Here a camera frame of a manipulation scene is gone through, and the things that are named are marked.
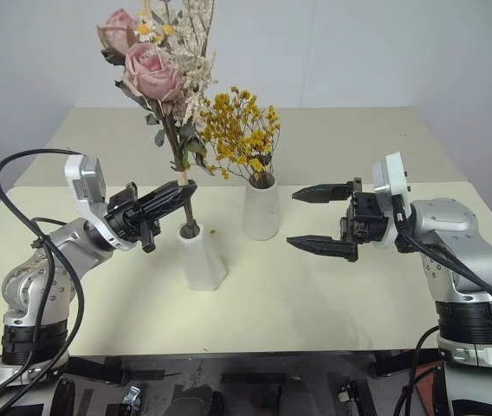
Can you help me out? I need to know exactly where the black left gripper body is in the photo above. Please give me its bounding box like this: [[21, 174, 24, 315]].
[[105, 182, 164, 255]]

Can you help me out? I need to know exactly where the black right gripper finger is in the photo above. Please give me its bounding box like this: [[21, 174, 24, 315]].
[[285, 234, 359, 263], [291, 182, 356, 205]]

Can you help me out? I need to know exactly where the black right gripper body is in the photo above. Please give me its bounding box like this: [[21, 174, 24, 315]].
[[339, 177, 390, 247]]

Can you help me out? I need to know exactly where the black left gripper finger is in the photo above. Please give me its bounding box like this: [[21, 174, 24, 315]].
[[140, 179, 198, 210], [134, 196, 187, 223]]

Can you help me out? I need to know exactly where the pink rose dried bouquet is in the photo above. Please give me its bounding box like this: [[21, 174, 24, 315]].
[[95, 0, 219, 240]]

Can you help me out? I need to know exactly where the yellow dried flower bouquet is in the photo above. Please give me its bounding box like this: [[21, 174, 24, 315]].
[[199, 85, 282, 190]]

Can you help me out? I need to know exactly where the white round vase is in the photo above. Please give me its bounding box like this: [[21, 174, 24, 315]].
[[242, 172, 281, 242]]

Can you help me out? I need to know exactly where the white hexagonal vase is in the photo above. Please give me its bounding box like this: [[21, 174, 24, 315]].
[[175, 222, 229, 293]]

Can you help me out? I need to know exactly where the orange red panel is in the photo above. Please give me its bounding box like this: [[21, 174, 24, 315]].
[[412, 351, 449, 416]]

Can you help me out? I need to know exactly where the small metal clip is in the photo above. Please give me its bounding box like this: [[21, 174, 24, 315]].
[[122, 385, 143, 408]]

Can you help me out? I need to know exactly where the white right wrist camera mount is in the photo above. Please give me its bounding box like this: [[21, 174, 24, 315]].
[[372, 151, 413, 251]]

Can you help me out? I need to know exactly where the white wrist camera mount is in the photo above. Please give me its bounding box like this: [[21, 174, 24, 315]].
[[372, 151, 413, 251], [63, 154, 137, 253]]

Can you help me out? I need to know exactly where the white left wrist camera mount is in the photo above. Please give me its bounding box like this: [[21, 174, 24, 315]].
[[63, 154, 137, 253]]

